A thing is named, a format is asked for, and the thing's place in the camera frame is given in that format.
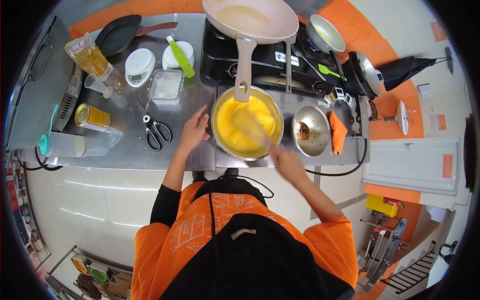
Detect teal spoon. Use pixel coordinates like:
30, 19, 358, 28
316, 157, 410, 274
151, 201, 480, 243
37, 104, 60, 156

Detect white round stand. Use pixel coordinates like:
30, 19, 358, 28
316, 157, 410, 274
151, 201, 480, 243
384, 100, 417, 136

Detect grey metal machine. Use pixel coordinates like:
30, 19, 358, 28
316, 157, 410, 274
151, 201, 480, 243
357, 211, 410, 292

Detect steel oven box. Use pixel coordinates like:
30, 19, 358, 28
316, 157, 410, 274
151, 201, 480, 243
5, 15, 82, 151

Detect steel domed lid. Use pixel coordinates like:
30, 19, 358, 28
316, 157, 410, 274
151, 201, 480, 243
291, 105, 332, 158

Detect small steel pot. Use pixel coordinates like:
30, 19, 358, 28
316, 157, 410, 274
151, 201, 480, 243
305, 14, 346, 55

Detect beige frying pan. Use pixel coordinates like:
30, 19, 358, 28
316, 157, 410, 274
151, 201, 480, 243
202, 0, 300, 103

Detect rack with bowls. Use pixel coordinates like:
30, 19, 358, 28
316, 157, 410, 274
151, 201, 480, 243
44, 245, 134, 300

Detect clear whisk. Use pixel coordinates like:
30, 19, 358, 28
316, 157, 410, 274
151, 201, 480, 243
232, 106, 275, 151

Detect green spatula with dark handle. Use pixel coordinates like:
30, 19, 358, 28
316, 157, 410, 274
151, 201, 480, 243
298, 47, 348, 82

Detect person's body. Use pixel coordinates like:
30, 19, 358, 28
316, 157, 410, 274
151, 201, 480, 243
130, 176, 359, 300

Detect light green spatula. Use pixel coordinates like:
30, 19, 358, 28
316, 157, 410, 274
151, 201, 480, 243
166, 35, 196, 79

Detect yellow tin can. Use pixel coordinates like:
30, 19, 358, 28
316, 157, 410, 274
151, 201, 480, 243
74, 103, 112, 132

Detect black square griddle pan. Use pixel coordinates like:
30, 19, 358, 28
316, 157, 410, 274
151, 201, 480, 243
94, 14, 178, 58

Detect black pot with steel lid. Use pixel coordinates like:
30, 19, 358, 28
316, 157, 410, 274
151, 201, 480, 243
340, 51, 384, 100

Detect yellow batter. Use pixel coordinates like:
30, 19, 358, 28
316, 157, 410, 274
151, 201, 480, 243
216, 95, 279, 154

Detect black handled scissors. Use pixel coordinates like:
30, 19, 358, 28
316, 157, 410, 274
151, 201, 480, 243
136, 100, 173, 152

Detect yellow oil packet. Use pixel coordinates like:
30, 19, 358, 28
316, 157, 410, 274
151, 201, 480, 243
64, 32, 115, 82

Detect yellow box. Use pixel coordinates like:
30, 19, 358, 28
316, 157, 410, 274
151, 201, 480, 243
366, 193, 400, 218

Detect orange cloth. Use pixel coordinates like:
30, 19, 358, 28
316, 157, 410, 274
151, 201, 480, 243
329, 110, 349, 156

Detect steel mixing bowl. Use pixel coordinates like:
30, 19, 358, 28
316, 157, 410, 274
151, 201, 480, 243
211, 85, 284, 162

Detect person's legs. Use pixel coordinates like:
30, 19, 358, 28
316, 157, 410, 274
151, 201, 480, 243
191, 168, 240, 183

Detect clear plastic jug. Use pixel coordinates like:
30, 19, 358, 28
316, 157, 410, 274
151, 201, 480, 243
48, 131, 123, 158

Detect white cabinet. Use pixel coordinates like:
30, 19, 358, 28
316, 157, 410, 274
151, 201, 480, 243
361, 137, 462, 196

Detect person's right hand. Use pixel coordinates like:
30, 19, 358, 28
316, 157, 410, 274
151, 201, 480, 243
268, 144, 307, 182

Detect black power cable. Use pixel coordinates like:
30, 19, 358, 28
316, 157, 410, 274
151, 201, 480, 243
305, 136, 368, 177
14, 146, 65, 172

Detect white kitchen scale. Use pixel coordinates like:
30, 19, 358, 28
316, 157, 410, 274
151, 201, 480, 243
124, 48, 157, 88

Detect grey utensil handle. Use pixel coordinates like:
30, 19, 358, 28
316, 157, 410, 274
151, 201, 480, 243
284, 35, 297, 94

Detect person's left hand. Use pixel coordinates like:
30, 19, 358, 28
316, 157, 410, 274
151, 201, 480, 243
178, 104, 211, 151

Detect black gas stove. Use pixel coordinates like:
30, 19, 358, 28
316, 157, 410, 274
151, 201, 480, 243
200, 19, 344, 97

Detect clear plastic lidded container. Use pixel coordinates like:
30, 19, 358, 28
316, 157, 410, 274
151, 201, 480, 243
147, 69, 185, 106

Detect clear measuring cup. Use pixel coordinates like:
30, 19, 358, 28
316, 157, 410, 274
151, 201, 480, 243
84, 73, 113, 99

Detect black folded umbrella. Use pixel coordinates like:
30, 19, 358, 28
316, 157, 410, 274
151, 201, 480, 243
376, 55, 449, 92

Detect full wall shelf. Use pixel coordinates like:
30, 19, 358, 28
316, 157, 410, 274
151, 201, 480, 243
5, 155, 52, 265

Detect person's right fingers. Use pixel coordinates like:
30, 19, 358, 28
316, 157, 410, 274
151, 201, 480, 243
268, 144, 286, 163

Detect person's left fingers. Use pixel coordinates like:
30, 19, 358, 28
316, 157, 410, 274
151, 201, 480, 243
190, 104, 208, 123

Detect white cup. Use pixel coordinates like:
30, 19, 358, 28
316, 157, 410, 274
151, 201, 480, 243
162, 41, 196, 71

